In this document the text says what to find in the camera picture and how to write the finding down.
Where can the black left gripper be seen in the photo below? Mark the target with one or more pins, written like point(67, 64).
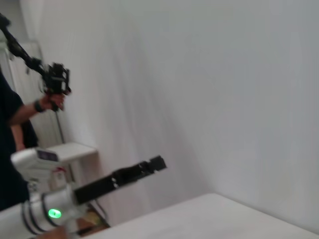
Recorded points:
point(107, 185)

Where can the black handheld camera rig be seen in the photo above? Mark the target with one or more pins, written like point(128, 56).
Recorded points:
point(56, 79)

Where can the person bare forearm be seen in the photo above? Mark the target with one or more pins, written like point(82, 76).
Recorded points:
point(18, 137)

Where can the person forearm with watch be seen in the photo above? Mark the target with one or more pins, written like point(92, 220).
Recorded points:
point(25, 113)

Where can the person hand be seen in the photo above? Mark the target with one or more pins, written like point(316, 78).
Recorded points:
point(49, 100)

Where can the brown wooden shelf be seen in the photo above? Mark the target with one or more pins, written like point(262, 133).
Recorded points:
point(93, 219)

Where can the white side table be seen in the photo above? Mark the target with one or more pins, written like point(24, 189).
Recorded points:
point(72, 150)

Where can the white box with red label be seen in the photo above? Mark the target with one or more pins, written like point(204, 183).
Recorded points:
point(58, 178)

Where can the black wrist watch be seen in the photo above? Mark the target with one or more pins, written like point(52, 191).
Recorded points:
point(39, 105)

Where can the person dark shirt torso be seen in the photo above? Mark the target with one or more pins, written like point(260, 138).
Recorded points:
point(7, 149)

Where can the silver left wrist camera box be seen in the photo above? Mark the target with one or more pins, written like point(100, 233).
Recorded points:
point(32, 159)

